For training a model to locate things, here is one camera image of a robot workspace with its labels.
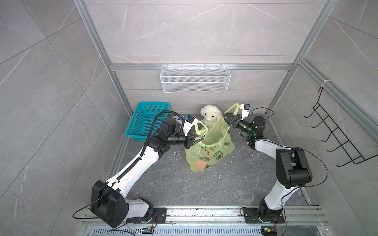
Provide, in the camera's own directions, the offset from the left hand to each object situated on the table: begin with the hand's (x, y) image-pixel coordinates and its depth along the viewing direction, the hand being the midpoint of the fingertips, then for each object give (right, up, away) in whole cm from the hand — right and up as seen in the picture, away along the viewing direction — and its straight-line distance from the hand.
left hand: (203, 136), depth 70 cm
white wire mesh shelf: (-3, +38, +31) cm, 49 cm away
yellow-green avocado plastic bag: (+8, -5, +9) cm, 13 cm away
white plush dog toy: (+7, +13, +26) cm, 30 cm away
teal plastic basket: (-46, +4, +41) cm, 62 cm away
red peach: (0, -16, +11) cm, 19 cm away
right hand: (+14, +12, +14) cm, 23 cm away
